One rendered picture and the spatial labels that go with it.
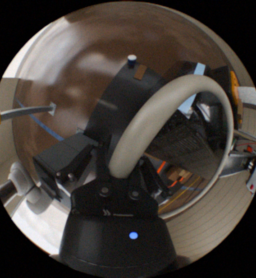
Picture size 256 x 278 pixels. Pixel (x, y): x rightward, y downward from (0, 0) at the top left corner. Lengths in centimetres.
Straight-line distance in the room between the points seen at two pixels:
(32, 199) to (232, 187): 581
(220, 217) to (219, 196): 121
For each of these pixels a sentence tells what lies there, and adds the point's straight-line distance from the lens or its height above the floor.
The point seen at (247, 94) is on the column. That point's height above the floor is 92.
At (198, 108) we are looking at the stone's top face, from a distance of 31.
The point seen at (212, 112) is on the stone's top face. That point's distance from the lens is 39.
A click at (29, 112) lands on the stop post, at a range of 140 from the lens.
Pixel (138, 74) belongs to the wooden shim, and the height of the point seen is 3.
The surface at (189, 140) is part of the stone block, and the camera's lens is 35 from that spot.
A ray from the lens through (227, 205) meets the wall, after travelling 547.
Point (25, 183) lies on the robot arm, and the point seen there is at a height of 98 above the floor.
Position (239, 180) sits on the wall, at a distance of 545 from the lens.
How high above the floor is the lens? 102
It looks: 72 degrees down
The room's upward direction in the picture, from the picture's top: 179 degrees counter-clockwise
